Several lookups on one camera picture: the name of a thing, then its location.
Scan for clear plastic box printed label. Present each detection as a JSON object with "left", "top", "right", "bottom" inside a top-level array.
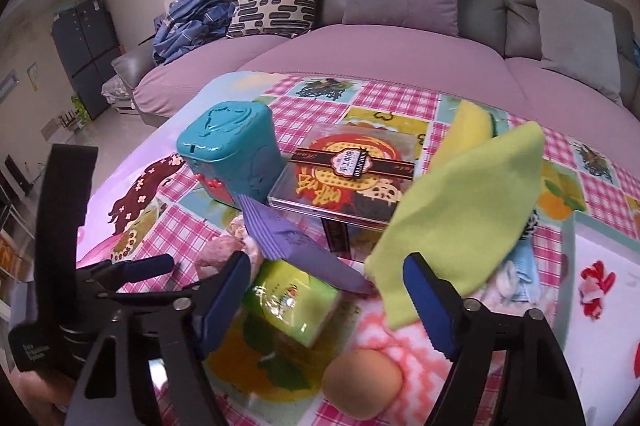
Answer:
[{"left": 267, "top": 122, "right": 425, "bottom": 257}]

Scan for red pink ornament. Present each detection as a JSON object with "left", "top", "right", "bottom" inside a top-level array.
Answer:
[{"left": 577, "top": 260, "right": 617, "bottom": 319}]

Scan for grey pillow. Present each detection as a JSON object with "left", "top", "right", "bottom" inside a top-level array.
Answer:
[{"left": 529, "top": 0, "right": 623, "bottom": 101}]

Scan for teal plastic container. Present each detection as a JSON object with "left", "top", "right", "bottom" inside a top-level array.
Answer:
[{"left": 176, "top": 102, "right": 290, "bottom": 211}]

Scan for brown egg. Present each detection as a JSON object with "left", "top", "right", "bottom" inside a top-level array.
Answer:
[{"left": 321, "top": 350, "right": 403, "bottom": 419}]

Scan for lime green cloth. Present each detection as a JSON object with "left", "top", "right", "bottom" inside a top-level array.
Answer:
[{"left": 364, "top": 122, "right": 545, "bottom": 331}]

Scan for black white scrunchie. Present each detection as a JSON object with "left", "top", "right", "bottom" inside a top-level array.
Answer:
[{"left": 517, "top": 208, "right": 542, "bottom": 239}]

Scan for yellow sponge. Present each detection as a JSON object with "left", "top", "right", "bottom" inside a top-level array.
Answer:
[{"left": 430, "top": 100, "right": 499, "bottom": 167}]

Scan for light blue face mask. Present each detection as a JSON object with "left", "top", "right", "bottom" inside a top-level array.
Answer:
[{"left": 494, "top": 238, "right": 539, "bottom": 303}]

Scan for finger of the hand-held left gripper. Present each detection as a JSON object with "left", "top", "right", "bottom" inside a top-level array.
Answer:
[
  {"left": 102, "top": 283, "right": 202, "bottom": 313},
  {"left": 77, "top": 254, "right": 175, "bottom": 293}
]

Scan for pink zigzag cloth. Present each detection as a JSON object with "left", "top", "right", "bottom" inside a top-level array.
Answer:
[{"left": 345, "top": 301, "right": 466, "bottom": 402}]

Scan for green tissue pack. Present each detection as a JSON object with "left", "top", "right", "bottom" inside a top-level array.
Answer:
[{"left": 242, "top": 260, "right": 343, "bottom": 349}]

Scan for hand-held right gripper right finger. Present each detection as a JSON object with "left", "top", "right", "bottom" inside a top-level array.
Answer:
[{"left": 402, "top": 252, "right": 586, "bottom": 426}]

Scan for purple cloth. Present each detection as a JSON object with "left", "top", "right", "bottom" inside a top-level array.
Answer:
[{"left": 235, "top": 195, "right": 376, "bottom": 295}]

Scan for small green plant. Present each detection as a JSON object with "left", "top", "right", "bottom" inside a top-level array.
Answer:
[{"left": 70, "top": 94, "right": 89, "bottom": 127}]

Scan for storage rack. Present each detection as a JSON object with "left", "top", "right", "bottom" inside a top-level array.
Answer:
[{"left": 0, "top": 153, "right": 38, "bottom": 322}]

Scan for dark cabinet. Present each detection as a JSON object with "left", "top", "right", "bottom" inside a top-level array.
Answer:
[{"left": 51, "top": 0, "right": 121, "bottom": 119}]

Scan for grey sofa purple seat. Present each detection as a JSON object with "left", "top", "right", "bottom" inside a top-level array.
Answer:
[{"left": 111, "top": 0, "right": 640, "bottom": 141}]

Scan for blue plaid clothes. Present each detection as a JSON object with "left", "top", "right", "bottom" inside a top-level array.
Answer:
[{"left": 152, "top": 0, "right": 236, "bottom": 65}]

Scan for pink checked printed tablecloth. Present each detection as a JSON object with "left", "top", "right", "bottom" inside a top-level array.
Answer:
[{"left": 75, "top": 70, "right": 640, "bottom": 426}]

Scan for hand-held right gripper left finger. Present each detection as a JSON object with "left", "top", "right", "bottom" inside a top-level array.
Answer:
[{"left": 67, "top": 251, "right": 251, "bottom": 426}]

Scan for dusty pink soft item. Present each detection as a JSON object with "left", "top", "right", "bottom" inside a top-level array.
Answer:
[{"left": 194, "top": 216, "right": 261, "bottom": 281}]

